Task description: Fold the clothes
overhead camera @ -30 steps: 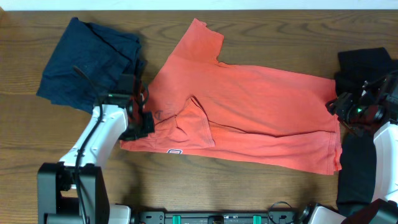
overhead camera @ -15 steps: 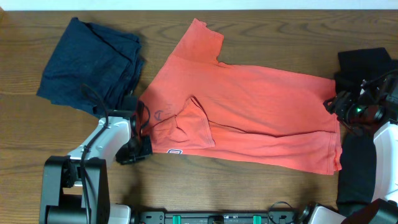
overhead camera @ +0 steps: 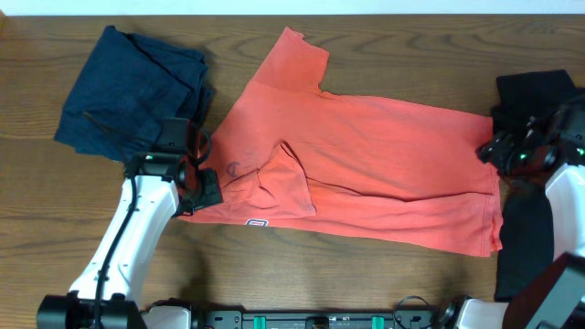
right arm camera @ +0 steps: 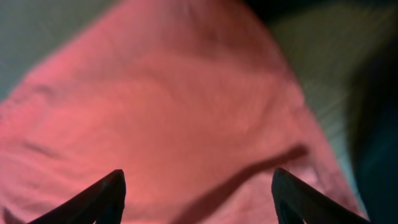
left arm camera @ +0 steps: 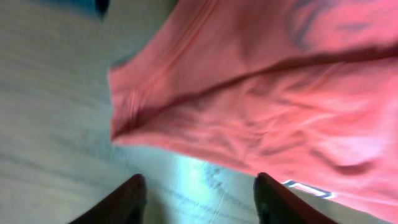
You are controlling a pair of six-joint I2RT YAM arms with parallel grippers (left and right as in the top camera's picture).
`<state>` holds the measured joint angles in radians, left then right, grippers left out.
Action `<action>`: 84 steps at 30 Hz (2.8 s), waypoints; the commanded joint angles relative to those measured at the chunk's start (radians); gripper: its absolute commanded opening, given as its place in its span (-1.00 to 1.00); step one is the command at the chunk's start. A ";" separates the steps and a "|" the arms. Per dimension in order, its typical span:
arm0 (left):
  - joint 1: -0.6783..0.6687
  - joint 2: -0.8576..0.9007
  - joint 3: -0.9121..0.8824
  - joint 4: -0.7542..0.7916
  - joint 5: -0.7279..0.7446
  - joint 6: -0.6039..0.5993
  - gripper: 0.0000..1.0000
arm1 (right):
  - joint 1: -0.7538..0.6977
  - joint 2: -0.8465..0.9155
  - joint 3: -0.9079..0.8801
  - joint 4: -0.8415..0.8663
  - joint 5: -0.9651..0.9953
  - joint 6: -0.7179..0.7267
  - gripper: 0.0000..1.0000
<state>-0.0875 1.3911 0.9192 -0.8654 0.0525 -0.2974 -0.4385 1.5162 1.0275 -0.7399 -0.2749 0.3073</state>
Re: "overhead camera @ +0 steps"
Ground orange red t-shirt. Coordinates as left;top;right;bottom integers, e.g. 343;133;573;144
193;28;503;257

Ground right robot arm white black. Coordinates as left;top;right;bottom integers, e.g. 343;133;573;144
433;94;584;328

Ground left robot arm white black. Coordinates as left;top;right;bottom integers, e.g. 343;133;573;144
37;153;222;329

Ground black clothes pile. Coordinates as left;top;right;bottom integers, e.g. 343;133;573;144
492;69;584;302

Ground folded navy blue shirt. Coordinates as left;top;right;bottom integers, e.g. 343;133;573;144
54;26;214;162

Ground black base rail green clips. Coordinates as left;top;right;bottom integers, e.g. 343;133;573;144
145;299;444;329

